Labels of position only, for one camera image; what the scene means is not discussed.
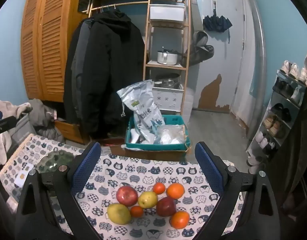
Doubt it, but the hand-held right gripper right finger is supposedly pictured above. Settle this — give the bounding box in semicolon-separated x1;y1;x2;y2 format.
194;141;281;240

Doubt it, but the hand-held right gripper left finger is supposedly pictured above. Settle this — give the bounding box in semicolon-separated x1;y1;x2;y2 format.
16;141;104;240

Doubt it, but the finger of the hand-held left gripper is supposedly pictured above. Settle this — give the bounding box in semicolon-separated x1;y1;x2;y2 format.
0;111;17;137

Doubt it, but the green glass bowl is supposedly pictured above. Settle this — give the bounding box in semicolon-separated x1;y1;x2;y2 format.
35;150;75;173

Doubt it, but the orange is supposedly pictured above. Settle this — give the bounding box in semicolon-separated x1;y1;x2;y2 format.
171;211;190;229
166;183;185;200

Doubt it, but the small tangerine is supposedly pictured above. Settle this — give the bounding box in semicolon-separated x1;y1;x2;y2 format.
130;205;144;218
153;182;166;195

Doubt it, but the dark red apple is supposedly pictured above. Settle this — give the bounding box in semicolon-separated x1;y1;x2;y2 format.
156;196;177;217

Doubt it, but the grey fabric bin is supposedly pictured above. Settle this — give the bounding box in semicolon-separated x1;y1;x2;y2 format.
7;114;38;153

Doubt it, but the wooden drawer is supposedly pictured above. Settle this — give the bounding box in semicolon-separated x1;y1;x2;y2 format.
55;119;91;145

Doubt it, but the grey garment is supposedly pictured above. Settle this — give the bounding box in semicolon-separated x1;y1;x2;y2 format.
28;98;66;142

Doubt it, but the teal plastic basket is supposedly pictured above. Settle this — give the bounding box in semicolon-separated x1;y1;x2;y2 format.
125;115;191;152

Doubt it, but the clear plastic bag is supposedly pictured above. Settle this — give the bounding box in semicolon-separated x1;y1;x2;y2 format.
153;124;187;145

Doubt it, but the large cardboard box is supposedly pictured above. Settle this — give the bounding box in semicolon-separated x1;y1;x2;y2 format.
124;144;192;162

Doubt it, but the white card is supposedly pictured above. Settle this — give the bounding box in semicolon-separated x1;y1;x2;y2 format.
15;164;35;188

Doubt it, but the cat print cloth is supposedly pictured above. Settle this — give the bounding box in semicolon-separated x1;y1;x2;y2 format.
0;133;244;240

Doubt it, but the white printed drawer box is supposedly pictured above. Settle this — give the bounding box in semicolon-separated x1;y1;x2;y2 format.
152;83;184;112

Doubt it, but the white rice bag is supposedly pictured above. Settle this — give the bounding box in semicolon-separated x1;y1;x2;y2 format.
117;80;166;145

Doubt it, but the shoe rack with shoes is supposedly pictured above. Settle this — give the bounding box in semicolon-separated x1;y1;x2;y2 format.
247;60;307;167

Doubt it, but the wooden louvered wardrobe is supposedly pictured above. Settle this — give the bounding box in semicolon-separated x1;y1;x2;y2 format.
21;0;94;103

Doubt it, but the black hooded coat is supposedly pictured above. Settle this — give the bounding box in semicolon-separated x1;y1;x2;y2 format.
64;9;145;140

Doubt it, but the steel stockpot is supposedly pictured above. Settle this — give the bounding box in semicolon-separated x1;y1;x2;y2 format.
154;73;181;89

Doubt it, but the grey door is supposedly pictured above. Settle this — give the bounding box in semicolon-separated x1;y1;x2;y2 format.
201;0;245;113

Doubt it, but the dark grey jacket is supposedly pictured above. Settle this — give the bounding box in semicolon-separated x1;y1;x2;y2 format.
71;20;94;85

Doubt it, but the wooden shelf rack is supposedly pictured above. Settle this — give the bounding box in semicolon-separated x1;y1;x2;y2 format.
143;0;192;116

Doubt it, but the olive hanging bag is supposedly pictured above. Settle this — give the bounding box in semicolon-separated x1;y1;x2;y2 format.
188;31;215;67

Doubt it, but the steel cooking pot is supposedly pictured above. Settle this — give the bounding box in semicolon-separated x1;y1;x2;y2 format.
157;47;187;66

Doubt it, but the grey pipe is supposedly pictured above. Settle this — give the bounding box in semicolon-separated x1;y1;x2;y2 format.
247;0;267;136

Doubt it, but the dark blue umbrella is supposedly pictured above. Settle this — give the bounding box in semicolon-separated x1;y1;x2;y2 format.
203;1;233;43

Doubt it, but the white storage bin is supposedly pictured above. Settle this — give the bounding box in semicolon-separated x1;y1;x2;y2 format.
150;4;186;22

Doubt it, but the wooden clothes rail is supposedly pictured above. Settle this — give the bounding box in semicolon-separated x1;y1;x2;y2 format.
88;1;151;13

